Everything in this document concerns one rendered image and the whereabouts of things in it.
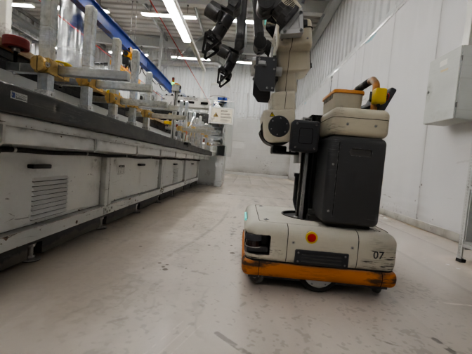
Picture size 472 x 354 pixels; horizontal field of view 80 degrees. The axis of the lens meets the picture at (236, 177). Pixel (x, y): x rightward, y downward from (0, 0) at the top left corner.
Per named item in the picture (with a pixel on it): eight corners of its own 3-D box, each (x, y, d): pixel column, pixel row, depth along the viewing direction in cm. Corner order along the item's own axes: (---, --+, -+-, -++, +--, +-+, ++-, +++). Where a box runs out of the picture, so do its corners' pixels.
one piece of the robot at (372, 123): (337, 228, 178) (351, 95, 173) (378, 258, 123) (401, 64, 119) (284, 223, 178) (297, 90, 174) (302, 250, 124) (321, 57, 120)
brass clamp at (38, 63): (70, 82, 106) (71, 69, 106) (46, 71, 93) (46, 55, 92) (55, 81, 106) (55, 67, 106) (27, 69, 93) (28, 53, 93)
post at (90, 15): (90, 119, 125) (97, 8, 122) (86, 118, 121) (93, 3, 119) (83, 119, 125) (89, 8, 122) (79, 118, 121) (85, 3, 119)
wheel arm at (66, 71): (130, 84, 102) (130, 72, 102) (126, 81, 99) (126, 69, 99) (13, 75, 103) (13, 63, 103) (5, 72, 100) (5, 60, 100)
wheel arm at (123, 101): (167, 109, 152) (168, 102, 152) (166, 109, 149) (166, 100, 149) (88, 103, 153) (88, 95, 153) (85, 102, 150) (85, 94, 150)
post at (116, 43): (116, 132, 150) (122, 40, 147) (113, 131, 146) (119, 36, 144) (109, 131, 150) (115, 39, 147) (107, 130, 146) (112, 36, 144)
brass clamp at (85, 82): (104, 93, 131) (105, 81, 131) (88, 84, 118) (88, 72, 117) (90, 91, 131) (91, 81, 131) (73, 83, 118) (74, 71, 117)
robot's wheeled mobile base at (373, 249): (345, 248, 183) (349, 211, 181) (398, 294, 119) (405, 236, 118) (241, 239, 184) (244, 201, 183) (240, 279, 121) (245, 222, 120)
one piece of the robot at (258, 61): (276, 103, 162) (279, 65, 160) (282, 91, 134) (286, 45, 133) (248, 101, 162) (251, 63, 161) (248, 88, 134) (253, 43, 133)
